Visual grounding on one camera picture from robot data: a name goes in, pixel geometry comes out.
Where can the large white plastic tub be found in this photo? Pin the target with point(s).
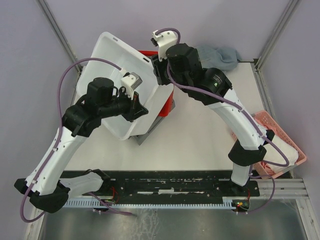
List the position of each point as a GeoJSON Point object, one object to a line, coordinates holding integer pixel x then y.
{"type": "Point", "coordinates": [151, 95]}

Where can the grey plastic storage bin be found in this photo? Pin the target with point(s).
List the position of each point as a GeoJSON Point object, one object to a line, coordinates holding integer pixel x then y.
{"type": "Point", "coordinates": [139, 139]}

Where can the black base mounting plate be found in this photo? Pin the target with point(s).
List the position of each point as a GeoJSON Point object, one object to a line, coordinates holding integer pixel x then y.
{"type": "Point", "coordinates": [174, 186]}

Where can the red plastic bin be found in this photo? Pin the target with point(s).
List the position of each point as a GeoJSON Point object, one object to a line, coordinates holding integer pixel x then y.
{"type": "Point", "coordinates": [168, 106]}

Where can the pink plastic basket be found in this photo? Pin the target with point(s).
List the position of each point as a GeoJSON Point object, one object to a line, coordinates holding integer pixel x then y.
{"type": "Point", "coordinates": [265, 119]}

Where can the white folded towel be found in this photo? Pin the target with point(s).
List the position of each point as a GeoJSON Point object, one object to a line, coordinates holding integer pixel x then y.
{"type": "Point", "coordinates": [273, 156]}

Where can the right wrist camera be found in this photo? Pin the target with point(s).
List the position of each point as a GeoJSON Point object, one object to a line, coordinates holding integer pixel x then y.
{"type": "Point", "coordinates": [164, 39]}

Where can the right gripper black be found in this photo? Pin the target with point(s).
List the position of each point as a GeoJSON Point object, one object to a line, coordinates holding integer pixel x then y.
{"type": "Point", "coordinates": [158, 66]}

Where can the blue denim cloth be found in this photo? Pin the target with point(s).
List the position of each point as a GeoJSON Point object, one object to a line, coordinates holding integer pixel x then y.
{"type": "Point", "coordinates": [222, 58]}

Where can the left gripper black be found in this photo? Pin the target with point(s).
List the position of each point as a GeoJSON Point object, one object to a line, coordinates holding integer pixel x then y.
{"type": "Point", "coordinates": [135, 109]}

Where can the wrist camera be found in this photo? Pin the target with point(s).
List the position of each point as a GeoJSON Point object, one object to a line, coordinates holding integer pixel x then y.
{"type": "Point", "coordinates": [131, 81]}
{"type": "Point", "coordinates": [164, 39]}

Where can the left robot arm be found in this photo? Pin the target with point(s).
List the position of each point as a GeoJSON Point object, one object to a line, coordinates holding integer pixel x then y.
{"type": "Point", "coordinates": [45, 188]}

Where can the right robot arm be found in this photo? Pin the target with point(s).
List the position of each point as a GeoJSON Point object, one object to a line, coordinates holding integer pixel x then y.
{"type": "Point", "coordinates": [180, 65]}

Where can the aluminium frame rail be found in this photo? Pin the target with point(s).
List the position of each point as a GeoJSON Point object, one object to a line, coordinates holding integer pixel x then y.
{"type": "Point", "coordinates": [284, 189]}

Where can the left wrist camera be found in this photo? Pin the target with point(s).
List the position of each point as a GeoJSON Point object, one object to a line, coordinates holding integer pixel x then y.
{"type": "Point", "coordinates": [131, 81]}

